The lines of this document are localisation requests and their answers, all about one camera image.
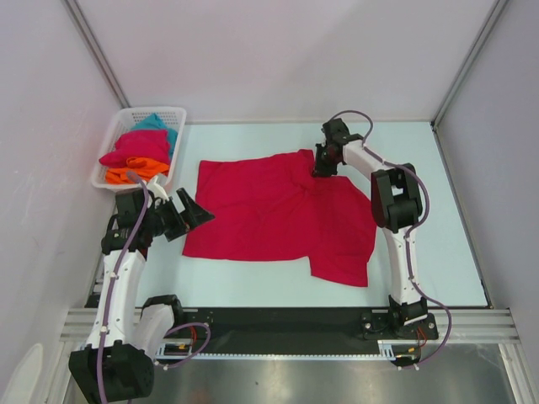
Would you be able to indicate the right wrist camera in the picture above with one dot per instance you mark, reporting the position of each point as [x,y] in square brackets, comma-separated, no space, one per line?
[335,129]

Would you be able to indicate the teal t shirt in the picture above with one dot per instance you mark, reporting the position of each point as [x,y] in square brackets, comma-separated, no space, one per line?
[154,122]

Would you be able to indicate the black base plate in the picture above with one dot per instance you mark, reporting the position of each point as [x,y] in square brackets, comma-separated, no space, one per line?
[305,331]

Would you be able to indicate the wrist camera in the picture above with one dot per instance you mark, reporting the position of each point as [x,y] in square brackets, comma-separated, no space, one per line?
[335,129]
[160,187]

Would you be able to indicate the white slotted cable duct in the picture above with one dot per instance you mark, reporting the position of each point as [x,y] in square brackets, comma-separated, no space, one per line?
[384,351]

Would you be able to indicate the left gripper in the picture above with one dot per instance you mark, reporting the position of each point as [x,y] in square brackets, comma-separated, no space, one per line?
[194,215]

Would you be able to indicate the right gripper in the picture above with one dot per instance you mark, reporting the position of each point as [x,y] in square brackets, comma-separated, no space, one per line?
[321,170]

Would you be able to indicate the crimson red t shirt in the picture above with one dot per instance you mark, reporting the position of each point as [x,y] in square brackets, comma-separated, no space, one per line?
[273,209]

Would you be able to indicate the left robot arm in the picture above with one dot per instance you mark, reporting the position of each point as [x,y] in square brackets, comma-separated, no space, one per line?
[117,361]

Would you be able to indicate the magenta t shirt in basket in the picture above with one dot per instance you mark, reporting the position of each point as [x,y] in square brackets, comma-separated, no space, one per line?
[138,143]

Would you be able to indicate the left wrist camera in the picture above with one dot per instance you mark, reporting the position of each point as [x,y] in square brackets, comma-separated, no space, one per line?
[160,187]

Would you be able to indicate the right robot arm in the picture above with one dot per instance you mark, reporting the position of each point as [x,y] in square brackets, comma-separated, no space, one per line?
[396,207]

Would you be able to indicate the white plastic laundry basket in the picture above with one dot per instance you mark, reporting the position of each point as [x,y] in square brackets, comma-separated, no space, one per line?
[115,179]

